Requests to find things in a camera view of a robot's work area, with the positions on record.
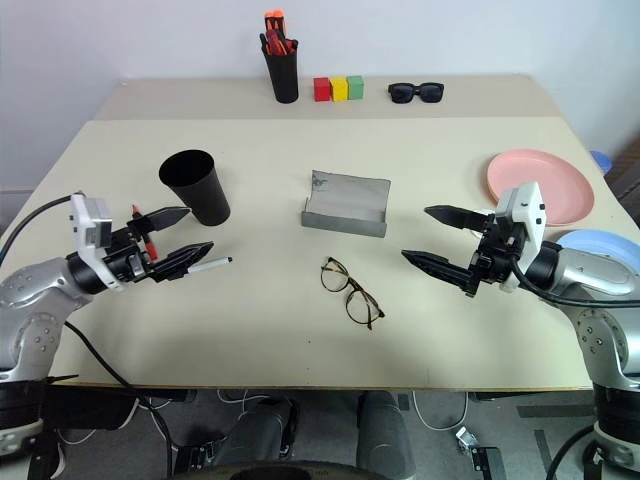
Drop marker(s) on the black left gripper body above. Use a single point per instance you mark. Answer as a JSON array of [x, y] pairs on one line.
[[125, 261]]

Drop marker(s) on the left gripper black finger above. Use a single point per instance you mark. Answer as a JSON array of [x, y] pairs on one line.
[[167, 218], [185, 257]]

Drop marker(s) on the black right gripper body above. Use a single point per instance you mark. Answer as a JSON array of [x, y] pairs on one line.
[[492, 260]]

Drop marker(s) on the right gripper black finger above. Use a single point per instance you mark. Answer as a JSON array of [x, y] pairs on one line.
[[455, 216], [435, 265]]

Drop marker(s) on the white pen with black cap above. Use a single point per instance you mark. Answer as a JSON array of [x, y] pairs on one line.
[[210, 264]]

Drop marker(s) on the red pen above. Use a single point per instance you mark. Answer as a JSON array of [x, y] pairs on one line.
[[149, 248]]

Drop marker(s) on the tortoiseshell round eyeglasses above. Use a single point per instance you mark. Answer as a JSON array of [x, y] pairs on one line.
[[334, 274]]

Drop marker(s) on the grey glasses case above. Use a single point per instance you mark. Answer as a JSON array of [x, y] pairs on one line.
[[345, 200]]

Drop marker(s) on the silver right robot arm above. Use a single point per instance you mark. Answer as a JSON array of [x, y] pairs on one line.
[[590, 270]]

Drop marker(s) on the wide black cup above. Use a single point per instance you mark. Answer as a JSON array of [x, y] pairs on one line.
[[207, 200]]

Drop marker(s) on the pink plate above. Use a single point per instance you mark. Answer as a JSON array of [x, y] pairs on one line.
[[560, 180]]

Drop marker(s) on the blue plate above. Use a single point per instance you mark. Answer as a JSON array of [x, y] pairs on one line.
[[610, 245]]

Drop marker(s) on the black sunglasses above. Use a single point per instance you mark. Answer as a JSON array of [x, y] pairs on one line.
[[402, 93]]

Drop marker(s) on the blue round container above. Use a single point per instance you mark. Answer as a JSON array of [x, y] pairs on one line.
[[600, 161]]

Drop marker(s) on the dark brown cabinet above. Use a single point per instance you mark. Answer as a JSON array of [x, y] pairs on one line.
[[627, 180]]

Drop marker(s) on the green wooden block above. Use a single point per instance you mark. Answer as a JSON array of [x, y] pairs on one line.
[[355, 87]]

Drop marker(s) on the yellow wooden block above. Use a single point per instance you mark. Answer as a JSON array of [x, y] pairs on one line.
[[339, 89]]

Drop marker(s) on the dark grey rounded leg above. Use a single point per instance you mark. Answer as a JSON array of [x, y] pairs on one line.
[[382, 430], [265, 430]]

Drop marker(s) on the metal caster wheel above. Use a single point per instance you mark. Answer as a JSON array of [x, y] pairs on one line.
[[467, 440]]

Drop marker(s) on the tall black pen holder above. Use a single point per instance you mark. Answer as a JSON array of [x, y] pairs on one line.
[[284, 80]]

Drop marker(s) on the red wooden block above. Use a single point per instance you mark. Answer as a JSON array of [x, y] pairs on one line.
[[322, 90]]

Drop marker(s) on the red marker in holder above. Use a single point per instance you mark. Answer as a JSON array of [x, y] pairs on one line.
[[276, 45]]

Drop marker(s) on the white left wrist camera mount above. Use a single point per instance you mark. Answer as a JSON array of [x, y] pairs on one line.
[[87, 220]]

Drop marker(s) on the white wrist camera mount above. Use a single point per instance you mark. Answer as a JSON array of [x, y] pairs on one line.
[[87, 220], [525, 210]]

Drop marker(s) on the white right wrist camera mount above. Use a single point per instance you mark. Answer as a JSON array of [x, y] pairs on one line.
[[525, 210]]

